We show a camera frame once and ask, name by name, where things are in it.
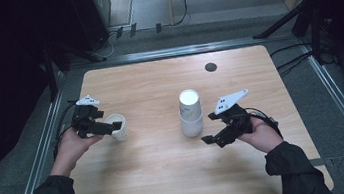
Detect white floor cable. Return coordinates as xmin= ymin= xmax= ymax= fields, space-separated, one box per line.
xmin=93 ymin=33 xmax=116 ymax=59

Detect black metal stand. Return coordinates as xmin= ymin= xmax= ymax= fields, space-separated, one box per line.
xmin=39 ymin=34 xmax=112 ymax=103

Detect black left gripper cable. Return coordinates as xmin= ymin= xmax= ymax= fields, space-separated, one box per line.
xmin=47 ymin=99 xmax=85 ymax=159

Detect white paper cup green print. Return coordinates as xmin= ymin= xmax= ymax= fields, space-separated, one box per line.
xmin=103 ymin=111 xmax=130 ymax=144

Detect stack of white paper cups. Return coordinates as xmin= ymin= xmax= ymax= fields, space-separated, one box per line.
xmin=176 ymin=87 xmax=206 ymax=140

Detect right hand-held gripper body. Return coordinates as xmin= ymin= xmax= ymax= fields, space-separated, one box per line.
xmin=209 ymin=88 xmax=255 ymax=140

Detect person's right hand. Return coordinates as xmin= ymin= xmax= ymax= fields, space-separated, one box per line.
xmin=234 ymin=113 xmax=286 ymax=158

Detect black round table grommet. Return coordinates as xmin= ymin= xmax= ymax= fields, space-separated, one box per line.
xmin=204 ymin=61 xmax=219 ymax=73

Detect black tripod stand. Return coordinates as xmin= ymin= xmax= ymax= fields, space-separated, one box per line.
xmin=247 ymin=0 xmax=344 ymax=74

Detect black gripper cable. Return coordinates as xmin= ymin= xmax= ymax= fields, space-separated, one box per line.
xmin=244 ymin=103 xmax=284 ymax=144
xmin=47 ymin=99 xmax=85 ymax=159

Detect black cabinet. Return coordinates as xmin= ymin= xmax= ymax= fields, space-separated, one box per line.
xmin=66 ymin=0 xmax=117 ymax=54

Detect person's left hand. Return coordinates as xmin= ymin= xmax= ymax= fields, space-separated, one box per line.
xmin=50 ymin=121 xmax=108 ymax=169

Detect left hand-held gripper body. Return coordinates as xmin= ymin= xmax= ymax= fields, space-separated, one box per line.
xmin=67 ymin=92 xmax=108 ymax=140

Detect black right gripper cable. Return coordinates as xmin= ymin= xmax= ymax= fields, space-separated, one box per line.
xmin=244 ymin=103 xmax=284 ymax=144

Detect black floor cables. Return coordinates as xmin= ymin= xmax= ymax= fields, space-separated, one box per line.
xmin=268 ymin=40 xmax=318 ymax=80

